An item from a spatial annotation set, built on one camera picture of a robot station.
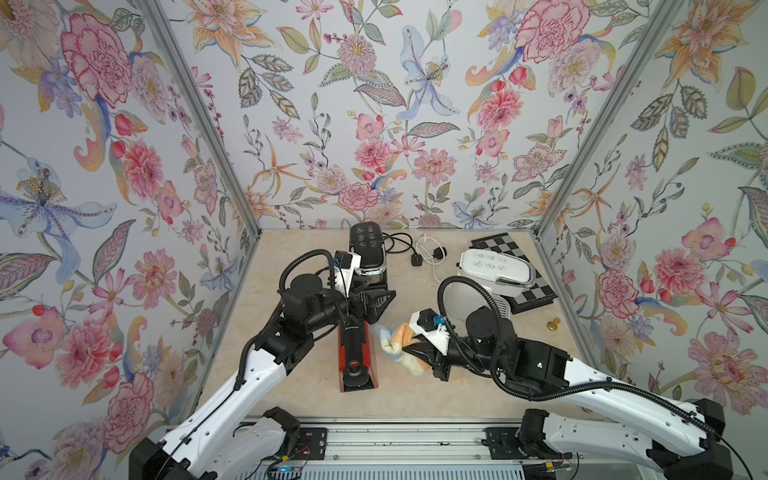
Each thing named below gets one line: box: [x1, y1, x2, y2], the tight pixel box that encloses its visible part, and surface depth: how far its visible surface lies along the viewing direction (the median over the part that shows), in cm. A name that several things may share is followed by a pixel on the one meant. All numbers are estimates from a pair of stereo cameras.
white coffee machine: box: [444, 248, 536, 321], surface depth 82 cm
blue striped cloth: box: [374, 322, 432, 377], surface depth 61 cm
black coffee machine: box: [349, 221, 388, 291], surface depth 88 cm
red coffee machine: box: [338, 321, 379, 393], surface depth 72 cm
